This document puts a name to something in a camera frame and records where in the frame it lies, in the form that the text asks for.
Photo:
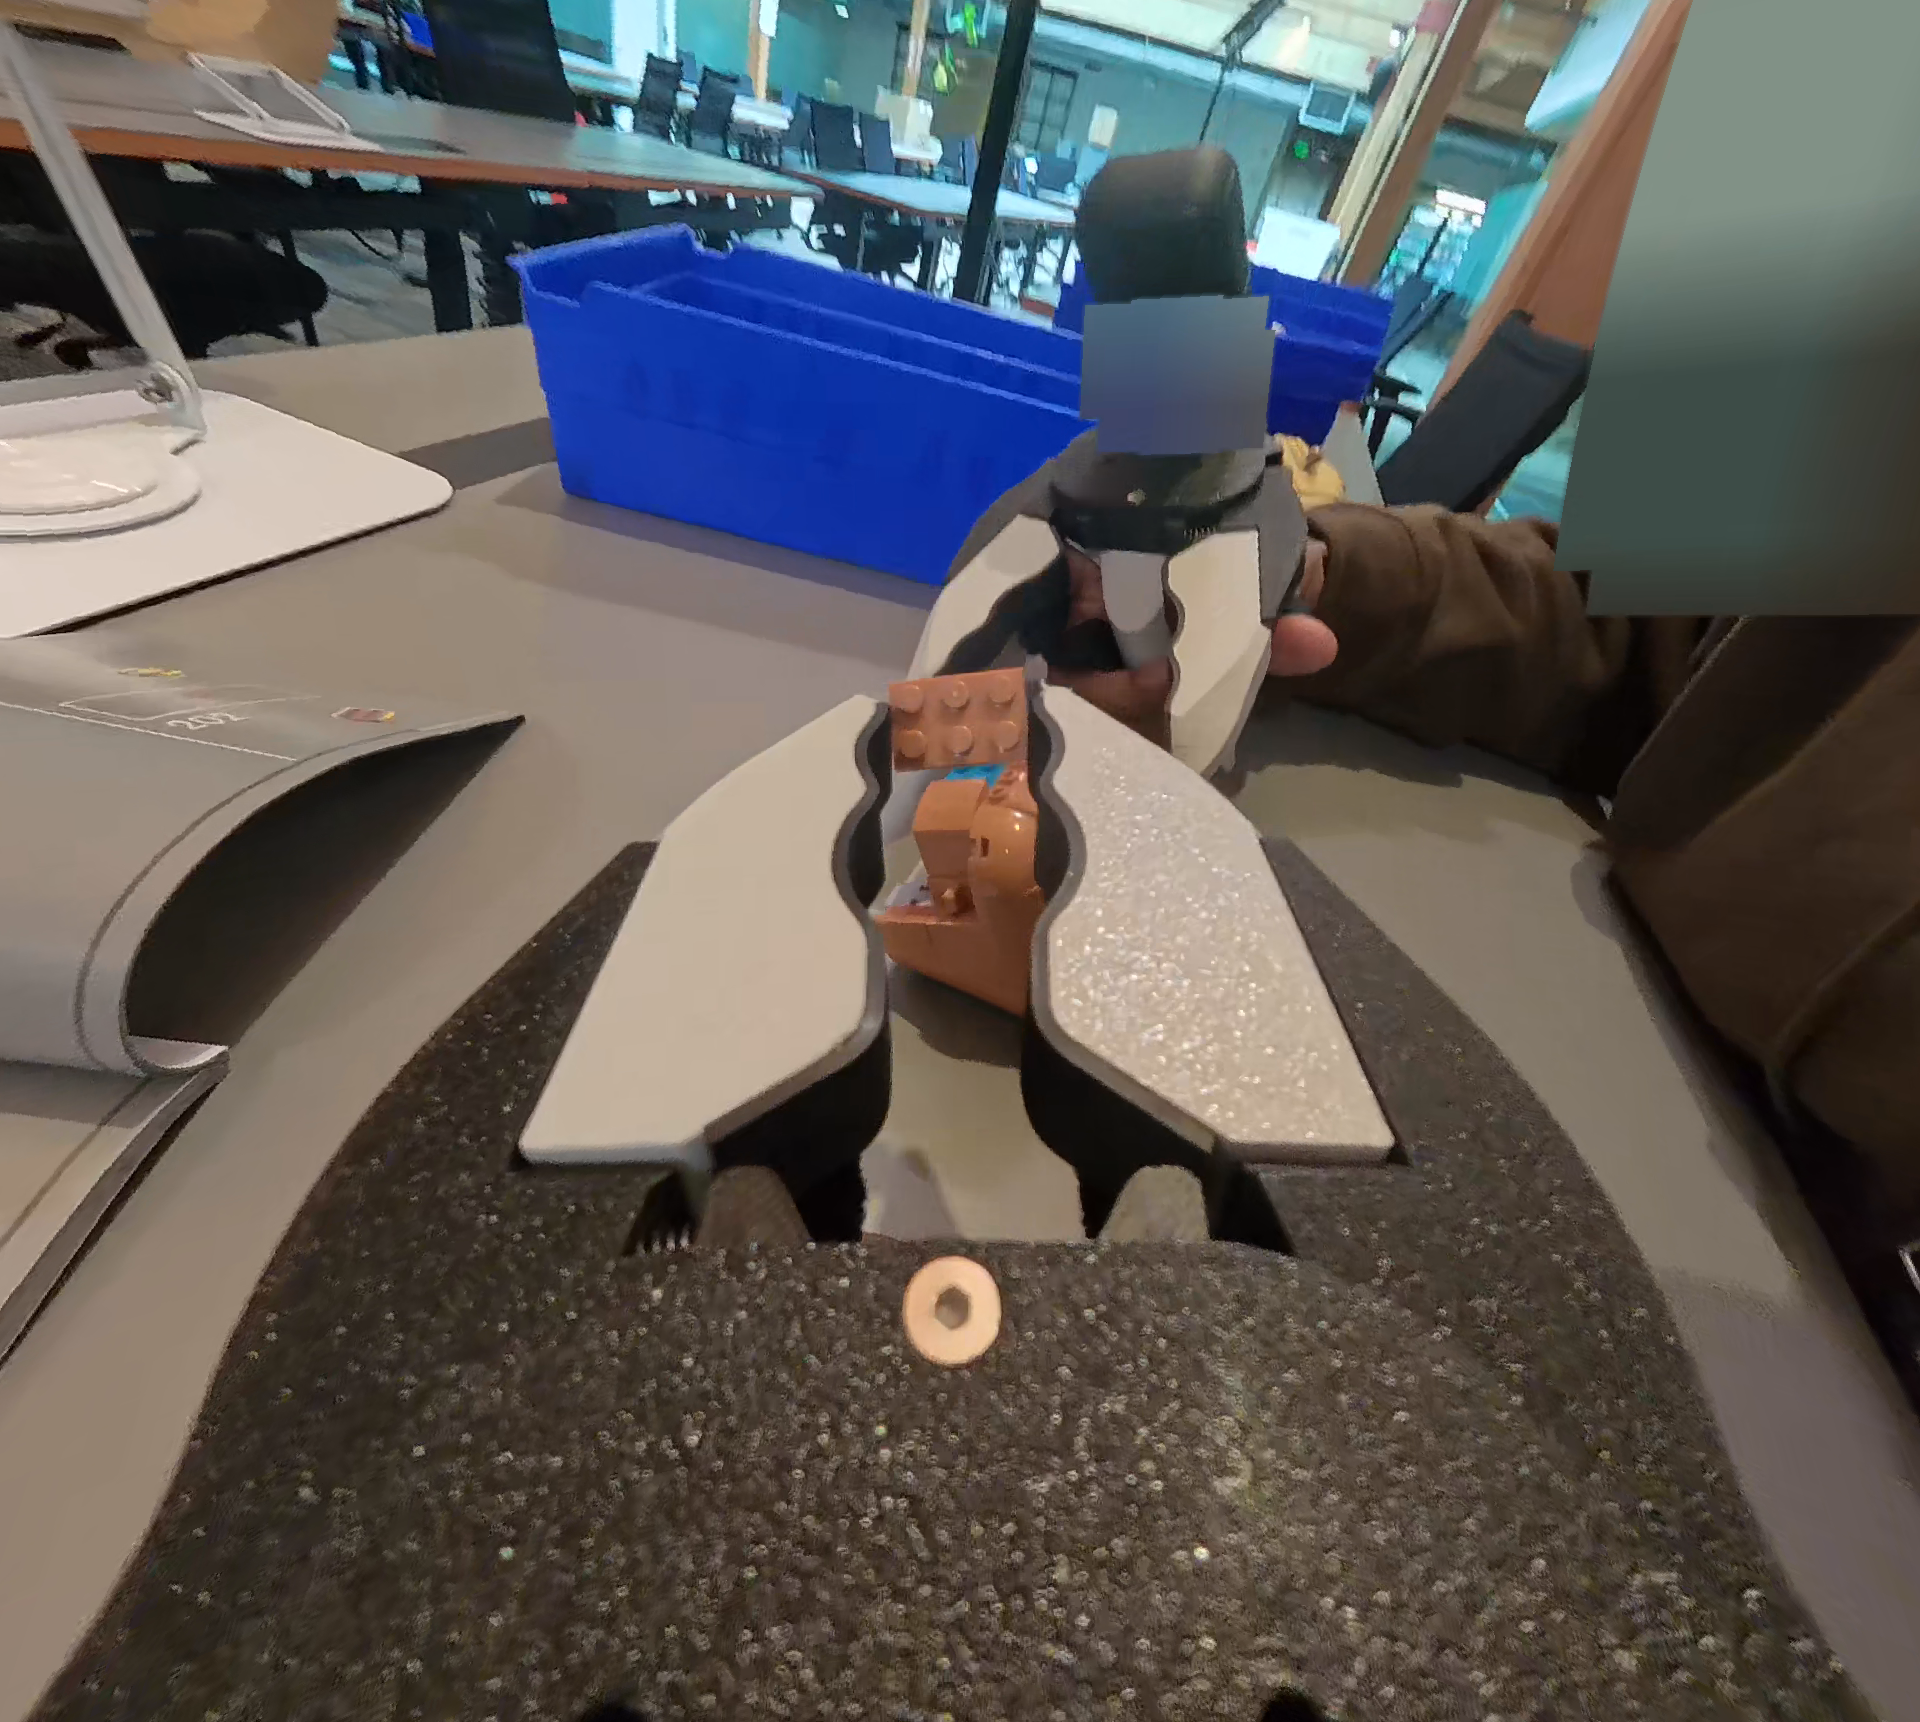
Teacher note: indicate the wooden top desk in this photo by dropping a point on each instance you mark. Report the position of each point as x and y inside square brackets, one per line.
[526, 147]

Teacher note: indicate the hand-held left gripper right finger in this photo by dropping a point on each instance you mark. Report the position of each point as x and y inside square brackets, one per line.
[1200, 988]

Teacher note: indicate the black light stand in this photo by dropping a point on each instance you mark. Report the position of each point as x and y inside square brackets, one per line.
[1252, 14]

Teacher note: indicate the person's right hand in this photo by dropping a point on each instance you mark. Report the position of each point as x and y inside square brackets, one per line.
[1141, 695]

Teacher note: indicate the brown lego body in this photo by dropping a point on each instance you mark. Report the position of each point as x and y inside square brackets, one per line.
[1314, 472]

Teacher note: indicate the white desk stand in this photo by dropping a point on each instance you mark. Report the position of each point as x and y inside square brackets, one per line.
[299, 508]

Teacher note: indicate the black flat monitor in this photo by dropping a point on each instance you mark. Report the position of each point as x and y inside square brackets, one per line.
[479, 28]

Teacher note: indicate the small brown lego assembly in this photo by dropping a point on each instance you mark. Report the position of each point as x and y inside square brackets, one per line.
[966, 883]

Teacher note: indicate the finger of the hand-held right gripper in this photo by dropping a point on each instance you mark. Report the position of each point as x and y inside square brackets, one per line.
[975, 599]
[1222, 644]

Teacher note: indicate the row of black office chairs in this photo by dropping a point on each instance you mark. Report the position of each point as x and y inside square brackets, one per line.
[706, 102]

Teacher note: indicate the black steel column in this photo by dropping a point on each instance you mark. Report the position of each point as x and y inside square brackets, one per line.
[1020, 28]

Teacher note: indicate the wooden beam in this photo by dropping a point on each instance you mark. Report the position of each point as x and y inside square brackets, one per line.
[1635, 147]

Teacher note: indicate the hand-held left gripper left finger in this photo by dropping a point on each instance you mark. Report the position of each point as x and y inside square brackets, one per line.
[721, 972]

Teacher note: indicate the brown studded lego plate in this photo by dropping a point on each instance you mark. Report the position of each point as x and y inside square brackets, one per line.
[959, 717]

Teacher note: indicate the grey instruction booklet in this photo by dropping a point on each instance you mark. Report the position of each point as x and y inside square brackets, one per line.
[150, 776]

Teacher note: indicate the small clear desk stand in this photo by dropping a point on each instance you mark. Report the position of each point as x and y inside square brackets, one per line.
[270, 95]

